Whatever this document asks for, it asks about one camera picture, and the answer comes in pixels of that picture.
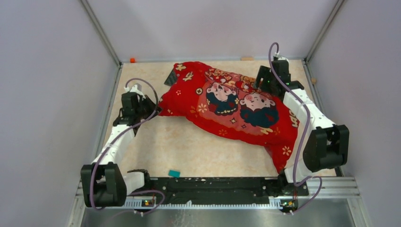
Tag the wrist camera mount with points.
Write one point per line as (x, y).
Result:
(278, 57)
(136, 88)

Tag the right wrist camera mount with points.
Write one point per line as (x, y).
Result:
(278, 57)

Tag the red patterned pillowcase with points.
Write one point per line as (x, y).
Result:
(226, 104)

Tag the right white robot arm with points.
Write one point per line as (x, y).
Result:
(322, 144)

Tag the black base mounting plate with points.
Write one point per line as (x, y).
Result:
(220, 190)

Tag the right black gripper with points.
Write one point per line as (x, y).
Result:
(264, 73)

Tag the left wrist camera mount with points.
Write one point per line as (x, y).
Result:
(136, 88)

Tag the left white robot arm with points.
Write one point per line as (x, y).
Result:
(103, 183)

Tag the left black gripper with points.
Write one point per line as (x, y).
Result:
(148, 101)

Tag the teal small block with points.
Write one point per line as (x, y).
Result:
(174, 173)

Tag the aluminium front rail frame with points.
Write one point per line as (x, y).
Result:
(329, 201)

